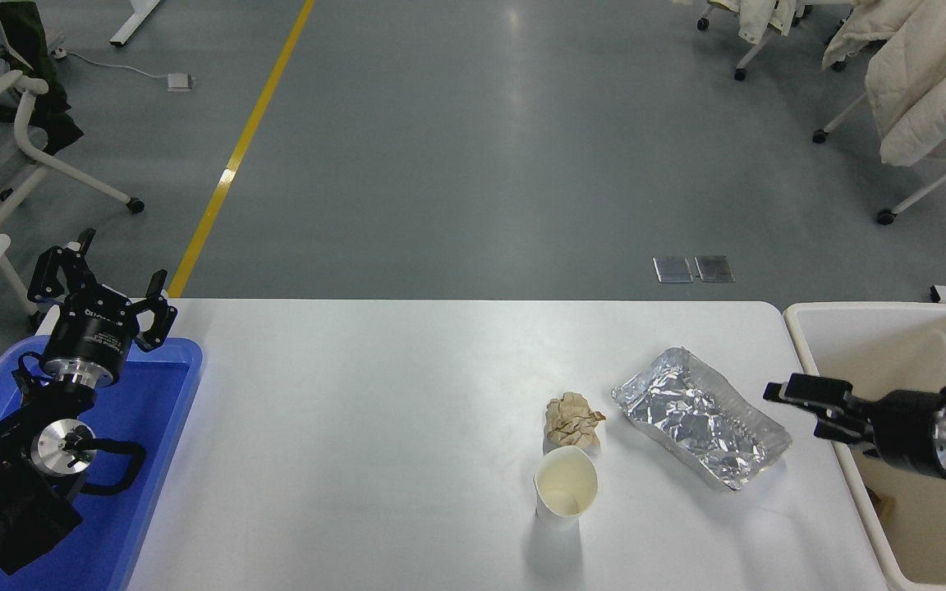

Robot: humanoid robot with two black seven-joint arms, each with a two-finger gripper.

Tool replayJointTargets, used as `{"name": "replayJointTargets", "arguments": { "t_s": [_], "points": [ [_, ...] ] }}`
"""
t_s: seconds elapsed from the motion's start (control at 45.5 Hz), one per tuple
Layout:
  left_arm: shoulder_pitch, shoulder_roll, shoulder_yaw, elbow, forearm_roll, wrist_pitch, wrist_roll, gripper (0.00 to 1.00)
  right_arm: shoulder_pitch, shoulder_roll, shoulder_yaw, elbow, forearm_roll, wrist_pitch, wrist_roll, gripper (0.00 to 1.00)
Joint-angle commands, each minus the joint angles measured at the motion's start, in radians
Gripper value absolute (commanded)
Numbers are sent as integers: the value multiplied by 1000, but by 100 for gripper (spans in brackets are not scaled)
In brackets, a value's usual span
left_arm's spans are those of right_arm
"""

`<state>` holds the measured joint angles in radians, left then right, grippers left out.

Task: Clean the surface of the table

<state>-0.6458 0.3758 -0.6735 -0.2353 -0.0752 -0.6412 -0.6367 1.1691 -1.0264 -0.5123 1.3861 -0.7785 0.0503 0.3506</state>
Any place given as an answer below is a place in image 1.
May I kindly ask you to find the white floor cable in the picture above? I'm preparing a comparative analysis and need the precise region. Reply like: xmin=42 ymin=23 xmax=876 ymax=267
xmin=65 ymin=51 xmax=170 ymax=83

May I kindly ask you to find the crinkled foil tray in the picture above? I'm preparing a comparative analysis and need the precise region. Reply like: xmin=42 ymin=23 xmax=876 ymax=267
xmin=611 ymin=346 xmax=794 ymax=492

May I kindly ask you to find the blue plastic tray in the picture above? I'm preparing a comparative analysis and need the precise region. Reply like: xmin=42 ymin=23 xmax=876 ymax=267
xmin=0 ymin=335 xmax=204 ymax=591

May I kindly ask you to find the white-framed rolling chair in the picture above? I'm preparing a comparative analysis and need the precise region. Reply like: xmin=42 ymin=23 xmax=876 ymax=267
xmin=812 ymin=89 xmax=946 ymax=227
xmin=673 ymin=0 xmax=849 ymax=81

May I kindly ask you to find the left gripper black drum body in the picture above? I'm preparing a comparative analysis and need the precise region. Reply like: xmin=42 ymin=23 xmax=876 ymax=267
xmin=44 ymin=301 xmax=142 ymax=369

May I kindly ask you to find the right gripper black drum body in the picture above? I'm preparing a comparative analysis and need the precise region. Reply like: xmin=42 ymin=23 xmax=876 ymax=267
xmin=873 ymin=389 xmax=946 ymax=475

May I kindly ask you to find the crumpled tan paper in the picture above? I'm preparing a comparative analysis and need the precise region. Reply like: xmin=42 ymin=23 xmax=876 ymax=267
xmin=545 ymin=392 xmax=608 ymax=451

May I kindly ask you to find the white paper cup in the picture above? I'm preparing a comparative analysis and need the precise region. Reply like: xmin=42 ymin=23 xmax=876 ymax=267
xmin=534 ymin=445 xmax=599 ymax=522

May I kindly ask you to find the silver floor plate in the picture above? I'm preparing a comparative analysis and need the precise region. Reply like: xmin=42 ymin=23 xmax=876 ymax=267
xmin=654 ymin=257 xmax=694 ymax=285
xmin=695 ymin=255 xmax=735 ymax=284

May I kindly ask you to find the large pale plastic bin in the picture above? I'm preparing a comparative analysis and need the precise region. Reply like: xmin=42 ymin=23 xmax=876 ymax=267
xmin=783 ymin=302 xmax=946 ymax=591

